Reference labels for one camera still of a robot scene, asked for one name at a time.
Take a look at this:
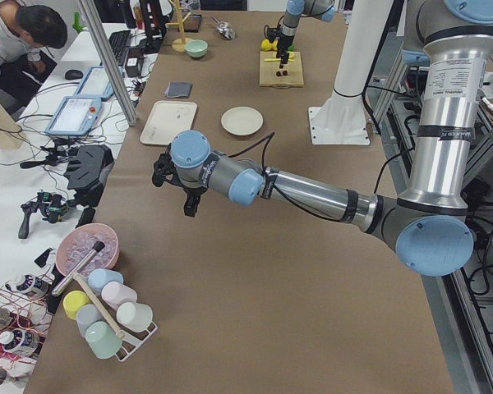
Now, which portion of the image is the mint cup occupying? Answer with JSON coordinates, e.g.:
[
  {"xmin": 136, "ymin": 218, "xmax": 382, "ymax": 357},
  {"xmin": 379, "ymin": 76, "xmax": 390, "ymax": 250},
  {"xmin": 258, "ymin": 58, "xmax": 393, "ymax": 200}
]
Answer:
[{"xmin": 85, "ymin": 321, "xmax": 122, "ymax": 360}]

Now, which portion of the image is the white rabbit tray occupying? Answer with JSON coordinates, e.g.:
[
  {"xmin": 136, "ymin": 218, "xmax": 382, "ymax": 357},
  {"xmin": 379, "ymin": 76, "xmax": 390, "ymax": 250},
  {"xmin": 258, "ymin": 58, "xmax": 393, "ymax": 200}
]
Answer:
[{"xmin": 140, "ymin": 100, "xmax": 197, "ymax": 146}]

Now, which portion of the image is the mint green bowl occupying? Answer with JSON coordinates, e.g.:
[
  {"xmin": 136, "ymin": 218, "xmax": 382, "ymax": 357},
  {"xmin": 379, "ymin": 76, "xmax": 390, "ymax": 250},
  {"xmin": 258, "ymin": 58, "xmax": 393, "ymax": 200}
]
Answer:
[{"xmin": 185, "ymin": 39, "xmax": 209, "ymax": 59}]

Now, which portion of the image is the blue cup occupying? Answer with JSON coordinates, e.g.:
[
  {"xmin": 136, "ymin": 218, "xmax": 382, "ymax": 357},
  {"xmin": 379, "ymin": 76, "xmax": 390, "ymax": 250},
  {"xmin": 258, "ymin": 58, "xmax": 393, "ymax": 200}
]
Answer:
[{"xmin": 87, "ymin": 268, "xmax": 124, "ymax": 295}]

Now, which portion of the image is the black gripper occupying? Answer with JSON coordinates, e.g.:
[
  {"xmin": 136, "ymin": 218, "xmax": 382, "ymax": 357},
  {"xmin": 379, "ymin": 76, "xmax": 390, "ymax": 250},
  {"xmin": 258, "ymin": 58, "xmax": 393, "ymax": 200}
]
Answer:
[
  {"xmin": 151, "ymin": 144, "xmax": 207, "ymax": 217},
  {"xmin": 264, "ymin": 24, "xmax": 295, "ymax": 69}
]

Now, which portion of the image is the steel scoop on table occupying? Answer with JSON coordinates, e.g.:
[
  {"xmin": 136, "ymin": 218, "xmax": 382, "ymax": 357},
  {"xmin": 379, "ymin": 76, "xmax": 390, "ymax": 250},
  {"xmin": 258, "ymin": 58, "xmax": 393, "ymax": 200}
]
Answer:
[{"xmin": 212, "ymin": 16, "xmax": 236, "ymax": 40}]

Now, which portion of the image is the pink cup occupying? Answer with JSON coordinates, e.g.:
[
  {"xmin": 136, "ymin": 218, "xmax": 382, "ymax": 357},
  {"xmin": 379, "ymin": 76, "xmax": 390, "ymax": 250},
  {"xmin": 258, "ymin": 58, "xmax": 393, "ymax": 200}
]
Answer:
[{"xmin": 101, "ymin": 281, "xmax": 137, "ymax": 310}]

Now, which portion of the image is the grey folded cloth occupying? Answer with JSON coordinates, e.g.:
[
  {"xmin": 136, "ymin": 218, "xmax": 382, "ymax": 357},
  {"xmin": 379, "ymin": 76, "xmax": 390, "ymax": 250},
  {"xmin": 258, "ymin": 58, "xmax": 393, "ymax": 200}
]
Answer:
[{"xmin": 164, "ymin": 81, "xmax": 192, "ymax": 99}]

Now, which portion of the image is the steel ice scoop in bowl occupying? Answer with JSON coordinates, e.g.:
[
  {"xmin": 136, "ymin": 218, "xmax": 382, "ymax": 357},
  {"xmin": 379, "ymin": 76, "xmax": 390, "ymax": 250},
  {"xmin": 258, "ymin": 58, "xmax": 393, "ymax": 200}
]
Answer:
[{"xmin": 51, "ymin": 241, "xmax": 105, "ymax": 297}]

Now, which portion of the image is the black computer mouse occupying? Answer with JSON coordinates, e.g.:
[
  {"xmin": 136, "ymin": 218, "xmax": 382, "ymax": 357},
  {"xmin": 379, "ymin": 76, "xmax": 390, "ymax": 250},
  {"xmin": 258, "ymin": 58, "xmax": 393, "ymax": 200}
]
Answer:
[{"xmin": 64, "ymin": 69, "xmax": 83, "ymax": 80}]

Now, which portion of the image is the black keyboard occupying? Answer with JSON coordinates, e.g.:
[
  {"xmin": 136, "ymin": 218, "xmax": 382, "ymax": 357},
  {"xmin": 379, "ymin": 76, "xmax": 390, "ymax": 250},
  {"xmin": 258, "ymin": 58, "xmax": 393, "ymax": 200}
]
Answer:
[{"xmin": 108, "ymin": 30, "xmax": 131, "ymax": 66}]

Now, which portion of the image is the grey cup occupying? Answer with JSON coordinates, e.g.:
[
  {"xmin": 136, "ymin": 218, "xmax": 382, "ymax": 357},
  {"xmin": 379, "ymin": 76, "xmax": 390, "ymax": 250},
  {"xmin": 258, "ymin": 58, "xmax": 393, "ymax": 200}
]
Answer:
[{"xmin": 76, "ymin": 304, "xmax": 104, "ymax": 337}]

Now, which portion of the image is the blue teach pendant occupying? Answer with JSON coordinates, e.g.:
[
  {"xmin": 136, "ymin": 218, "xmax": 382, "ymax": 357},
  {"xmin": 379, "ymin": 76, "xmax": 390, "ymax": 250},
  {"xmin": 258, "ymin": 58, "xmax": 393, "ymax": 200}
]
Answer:
[
  {"xmin": 45, "ymin": 95, "xmax": 102, "ymax": 137},
  {"xmin": 75, "ymin": 66, "xmax": 114, "ymax": 101}
]

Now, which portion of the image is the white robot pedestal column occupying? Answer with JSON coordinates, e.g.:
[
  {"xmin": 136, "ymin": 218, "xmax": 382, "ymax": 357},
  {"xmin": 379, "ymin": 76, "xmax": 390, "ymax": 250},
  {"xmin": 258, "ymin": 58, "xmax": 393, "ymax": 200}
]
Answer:
[{"xmin": 332, "ymin": 0, "xmax": 403, "ymax": 110}]

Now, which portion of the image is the blue teach pendant far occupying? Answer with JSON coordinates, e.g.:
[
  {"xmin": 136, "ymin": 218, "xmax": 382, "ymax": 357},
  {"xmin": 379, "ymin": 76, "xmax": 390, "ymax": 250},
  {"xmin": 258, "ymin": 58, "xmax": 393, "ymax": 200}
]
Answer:
[{"xmin": 75, "ymin": 66, "xmax": 114, "ymax": 101}]

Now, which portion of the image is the whole lemon near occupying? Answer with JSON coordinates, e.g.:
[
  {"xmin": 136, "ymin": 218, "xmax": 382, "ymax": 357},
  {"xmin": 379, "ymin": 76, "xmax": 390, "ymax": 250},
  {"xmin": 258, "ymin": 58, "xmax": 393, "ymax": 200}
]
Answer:
[{"xmin": 260, "ymin": 39, "xmax": 277, "ymax": 52}]

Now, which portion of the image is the wooden mug tree stand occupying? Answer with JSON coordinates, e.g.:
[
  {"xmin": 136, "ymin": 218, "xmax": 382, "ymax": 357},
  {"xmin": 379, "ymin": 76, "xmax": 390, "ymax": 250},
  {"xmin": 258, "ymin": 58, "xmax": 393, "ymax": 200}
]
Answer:
[{"xmin": 166, "ymin": 0, "xmax": 192, "ymax": 53}]

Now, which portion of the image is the beige round plate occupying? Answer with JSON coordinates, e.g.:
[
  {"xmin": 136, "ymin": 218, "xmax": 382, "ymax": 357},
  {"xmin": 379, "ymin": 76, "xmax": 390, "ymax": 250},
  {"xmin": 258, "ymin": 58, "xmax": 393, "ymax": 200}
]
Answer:
[{"xmin": 221, "ymin": 107, "xmax": 264, "ymax": 136}]

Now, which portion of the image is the pink bowl with ice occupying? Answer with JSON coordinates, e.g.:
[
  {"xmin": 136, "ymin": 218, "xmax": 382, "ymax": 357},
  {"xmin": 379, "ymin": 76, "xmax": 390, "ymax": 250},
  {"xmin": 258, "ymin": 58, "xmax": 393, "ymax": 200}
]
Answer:
[{"xmin": 56, "ymin": 223, "xmax": 119, "ymax": 277}]

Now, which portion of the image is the bamboo cutting board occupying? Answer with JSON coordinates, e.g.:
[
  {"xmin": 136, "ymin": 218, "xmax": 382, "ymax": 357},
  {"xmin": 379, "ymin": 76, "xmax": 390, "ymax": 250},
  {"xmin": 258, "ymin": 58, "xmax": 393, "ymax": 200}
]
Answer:
[{"xmin": 259, "ymin": 52, "xmax": 304, "ymax": 87}]

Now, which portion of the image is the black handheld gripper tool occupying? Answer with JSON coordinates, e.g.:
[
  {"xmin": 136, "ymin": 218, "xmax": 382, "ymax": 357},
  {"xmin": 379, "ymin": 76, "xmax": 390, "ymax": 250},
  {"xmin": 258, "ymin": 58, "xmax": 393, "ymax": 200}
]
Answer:
[{"xmin": 17, "ymin": 191, "xmax": 73, "ymax": 239}]

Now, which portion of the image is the blue teach pendant near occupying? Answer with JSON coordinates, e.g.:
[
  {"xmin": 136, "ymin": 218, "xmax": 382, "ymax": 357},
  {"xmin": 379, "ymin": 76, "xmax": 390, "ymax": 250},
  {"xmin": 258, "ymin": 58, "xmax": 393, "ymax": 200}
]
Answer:
[{"xmin": 45, "ymin": 95, "xmax": 102, "ymax": 137}]

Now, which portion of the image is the person in white shirt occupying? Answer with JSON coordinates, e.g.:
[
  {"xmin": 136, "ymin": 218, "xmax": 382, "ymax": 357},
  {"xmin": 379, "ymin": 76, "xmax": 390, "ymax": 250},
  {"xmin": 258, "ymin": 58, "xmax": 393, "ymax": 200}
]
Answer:
[{"xmin": 0, "ymin": 1, "xmax": 68, "ymax": 106}]

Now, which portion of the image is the aluminium frame post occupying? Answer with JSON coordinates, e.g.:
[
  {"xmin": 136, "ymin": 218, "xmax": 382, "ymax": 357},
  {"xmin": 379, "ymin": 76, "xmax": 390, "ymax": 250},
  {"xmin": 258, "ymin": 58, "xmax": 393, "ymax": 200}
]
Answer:
[{"xmin": 76, "ymin": 0, "xmax": 137, "ymax": 126}]

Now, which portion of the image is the yellow cup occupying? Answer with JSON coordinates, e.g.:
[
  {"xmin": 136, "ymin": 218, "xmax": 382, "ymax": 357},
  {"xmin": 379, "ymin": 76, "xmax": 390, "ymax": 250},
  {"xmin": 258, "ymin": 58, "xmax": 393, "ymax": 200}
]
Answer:
[{"xmin": 62, "ymin": 290, "xmax": 91, "ymax": 320}]

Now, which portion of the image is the white cup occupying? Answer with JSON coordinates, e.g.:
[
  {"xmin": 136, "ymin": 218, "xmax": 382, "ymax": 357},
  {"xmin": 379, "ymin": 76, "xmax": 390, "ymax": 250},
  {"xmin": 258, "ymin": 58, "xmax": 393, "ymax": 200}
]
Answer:
[{"xmin": 116, "ymin": 302, "xmax": 153, "ymax": 332}]

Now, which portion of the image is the black framed tray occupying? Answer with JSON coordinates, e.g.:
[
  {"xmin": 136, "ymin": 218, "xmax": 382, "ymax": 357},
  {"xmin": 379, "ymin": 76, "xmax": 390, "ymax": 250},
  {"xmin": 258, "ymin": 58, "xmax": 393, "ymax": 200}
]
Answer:
[{"xmin": 184, "ymin": 15, "xmax": 202, "ymax": 33}]

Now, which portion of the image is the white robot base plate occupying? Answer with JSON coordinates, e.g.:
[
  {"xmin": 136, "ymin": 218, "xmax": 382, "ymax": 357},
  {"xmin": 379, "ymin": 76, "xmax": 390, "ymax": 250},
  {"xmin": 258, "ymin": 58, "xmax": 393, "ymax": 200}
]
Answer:
[{"xmin": 307, "ymin": 105, "xmax": 370, "ymax": 145}]

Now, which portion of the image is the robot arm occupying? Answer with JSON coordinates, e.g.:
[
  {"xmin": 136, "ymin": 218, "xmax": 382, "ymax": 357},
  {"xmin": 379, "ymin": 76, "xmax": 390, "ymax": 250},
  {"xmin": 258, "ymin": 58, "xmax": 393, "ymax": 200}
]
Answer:
[
  {"xmin": 264, "ymin": 0, "xmax": 337, "ymax": 71},
  {"xmin": 152, "ymin": 1, "xmax": 493, "ymax": 277}
]

